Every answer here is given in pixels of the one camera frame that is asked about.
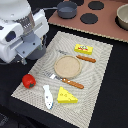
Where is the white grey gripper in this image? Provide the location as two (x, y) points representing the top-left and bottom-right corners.
(0, 9), (49, 64)

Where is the red toy tomato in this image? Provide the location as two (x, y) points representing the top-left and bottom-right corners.
(22, 74), (36, 89)

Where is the yellow toy butter block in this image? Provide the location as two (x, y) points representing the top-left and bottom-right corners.
(74, 44), (93, 55)

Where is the white toy fish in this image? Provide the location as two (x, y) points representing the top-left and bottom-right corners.
(43, 85), (53, 109)

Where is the yellow toy cheese wedge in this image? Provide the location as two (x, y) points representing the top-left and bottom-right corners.
(57, 87), (78, 103)

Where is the grey two-handled toy pot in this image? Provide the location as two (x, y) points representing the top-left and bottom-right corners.
(28, 35), (47, 60)

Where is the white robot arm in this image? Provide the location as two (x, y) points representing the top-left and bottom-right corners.
(0, 0), (49, 64)

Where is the grey toy saucepan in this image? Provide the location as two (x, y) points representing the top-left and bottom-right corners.
(50, 1), (77, 19)

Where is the round wooden plate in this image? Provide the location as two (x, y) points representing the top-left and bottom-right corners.
(54, 55), (82, 78)

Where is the woven beige placemat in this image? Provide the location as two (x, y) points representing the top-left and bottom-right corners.
(12, 31), (112, 128)

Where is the brown toy stove top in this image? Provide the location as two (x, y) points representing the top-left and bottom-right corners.
(48, 0), (128, 42)

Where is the beige toy bowl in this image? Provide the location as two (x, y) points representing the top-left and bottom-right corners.
(117, 4), (128, 30)

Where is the toy fork orange handle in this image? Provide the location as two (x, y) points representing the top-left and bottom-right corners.
(43, 71), (84, 89)

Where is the toy knife orange handle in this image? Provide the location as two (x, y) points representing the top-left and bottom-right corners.
(56, 50), (96, 63)

